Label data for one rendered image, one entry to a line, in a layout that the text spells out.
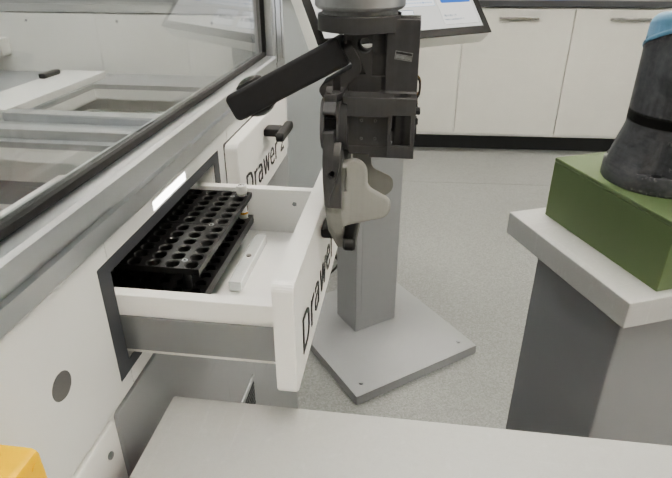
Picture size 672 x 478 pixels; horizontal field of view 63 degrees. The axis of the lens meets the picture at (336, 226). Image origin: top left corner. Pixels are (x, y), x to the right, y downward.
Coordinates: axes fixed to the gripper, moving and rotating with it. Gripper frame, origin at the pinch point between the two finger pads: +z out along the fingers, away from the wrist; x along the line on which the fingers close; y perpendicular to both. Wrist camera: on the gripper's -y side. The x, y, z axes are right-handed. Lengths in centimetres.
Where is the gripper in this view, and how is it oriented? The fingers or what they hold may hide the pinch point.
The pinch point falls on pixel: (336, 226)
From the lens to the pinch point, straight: 54.9
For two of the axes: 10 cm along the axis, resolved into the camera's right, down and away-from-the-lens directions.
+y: 9.9, 0.6, -1.2
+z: 0.0, 8.9, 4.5
